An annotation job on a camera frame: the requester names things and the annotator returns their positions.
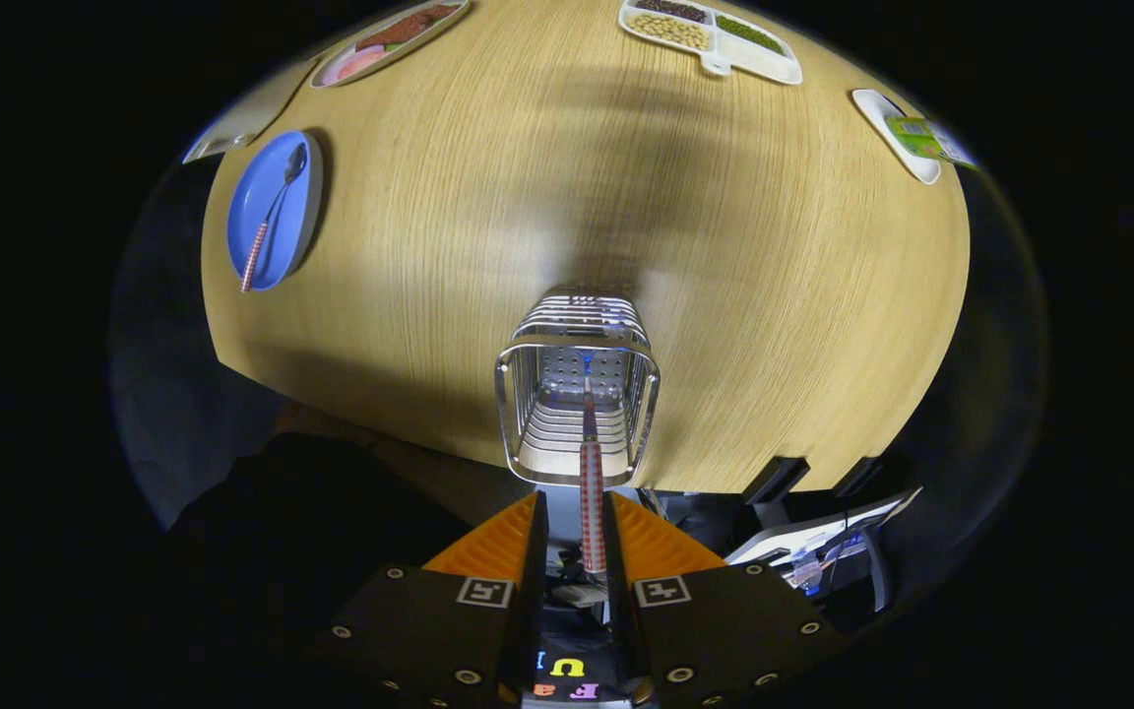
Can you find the green mung beans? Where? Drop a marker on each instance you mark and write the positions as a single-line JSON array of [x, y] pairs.
[[749, 34]]

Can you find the brown steak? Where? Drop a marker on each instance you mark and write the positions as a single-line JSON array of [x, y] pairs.
[[405, 28]]

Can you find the yellow soybeans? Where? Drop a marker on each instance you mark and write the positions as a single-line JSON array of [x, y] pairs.
[[670, 31]]

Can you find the white toaster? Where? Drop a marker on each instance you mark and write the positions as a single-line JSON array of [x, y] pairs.
[[242, 118]]

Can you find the white board under table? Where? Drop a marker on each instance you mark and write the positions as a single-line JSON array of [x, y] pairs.
[[793, 540]]

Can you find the blue plate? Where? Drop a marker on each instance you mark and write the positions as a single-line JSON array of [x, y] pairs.
[[252, 202]]

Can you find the white oval plate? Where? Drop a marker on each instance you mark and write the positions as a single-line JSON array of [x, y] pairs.
[[419, 44]]

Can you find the black table bracket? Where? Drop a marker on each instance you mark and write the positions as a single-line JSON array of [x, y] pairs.
[[776, 480], [860, 476]]

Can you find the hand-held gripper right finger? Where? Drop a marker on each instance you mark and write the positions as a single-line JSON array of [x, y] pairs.
[[616, 561]]

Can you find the dark red beans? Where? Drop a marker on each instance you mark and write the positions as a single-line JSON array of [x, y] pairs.
[[670, 8]]

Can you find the green bottle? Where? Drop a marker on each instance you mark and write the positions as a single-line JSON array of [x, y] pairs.
[[926, 140]]

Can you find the small white dish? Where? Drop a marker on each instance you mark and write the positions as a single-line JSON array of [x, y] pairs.
[[897, 153]]

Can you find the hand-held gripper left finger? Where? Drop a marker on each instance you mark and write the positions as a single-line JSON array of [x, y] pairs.
[[539, 561]]

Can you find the pink ham slice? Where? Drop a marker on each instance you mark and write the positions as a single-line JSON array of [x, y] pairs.
[[360, 62]]

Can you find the white divided dish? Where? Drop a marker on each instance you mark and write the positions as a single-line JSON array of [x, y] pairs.
[[754, 61]]

